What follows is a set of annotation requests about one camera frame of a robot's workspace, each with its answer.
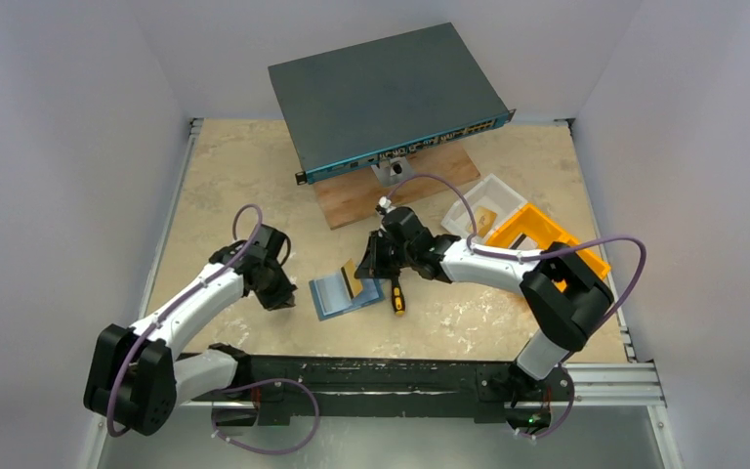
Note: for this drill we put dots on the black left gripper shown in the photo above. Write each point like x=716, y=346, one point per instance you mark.
x=282, y=296

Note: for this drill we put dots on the gold credit card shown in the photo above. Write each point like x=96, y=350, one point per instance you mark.
x=485, y=219
x=353, y=284

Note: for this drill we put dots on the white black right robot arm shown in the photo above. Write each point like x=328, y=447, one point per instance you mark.
x=567, y=298

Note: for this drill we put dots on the aluminium frame rail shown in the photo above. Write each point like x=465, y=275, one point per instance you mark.
x=617, y=384

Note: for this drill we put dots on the blue card holder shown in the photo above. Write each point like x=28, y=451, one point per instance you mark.
x=331, y=297

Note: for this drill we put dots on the orange plastic divided bin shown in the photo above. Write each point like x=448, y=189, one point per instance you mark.
x=531, y=221

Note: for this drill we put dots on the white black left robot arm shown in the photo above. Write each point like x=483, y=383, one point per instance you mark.
x=139, y=374

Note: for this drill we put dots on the yellow black handled screwdriver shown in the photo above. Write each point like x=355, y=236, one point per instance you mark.
x=397, y=297

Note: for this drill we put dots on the grey network switch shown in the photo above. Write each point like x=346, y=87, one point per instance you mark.
x=370, y=103

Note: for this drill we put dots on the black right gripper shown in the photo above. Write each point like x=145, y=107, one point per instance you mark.
x=379, y=257

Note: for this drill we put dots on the small grey metal bracket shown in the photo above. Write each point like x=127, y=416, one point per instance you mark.
x=393, y=171

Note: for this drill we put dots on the clear plastic bin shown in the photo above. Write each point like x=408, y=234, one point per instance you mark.
x=492, y=202

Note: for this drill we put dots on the white credit card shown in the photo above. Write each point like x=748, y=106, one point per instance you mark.
x=524, y=242

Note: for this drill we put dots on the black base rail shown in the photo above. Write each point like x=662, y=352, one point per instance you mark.
x=485, y=392

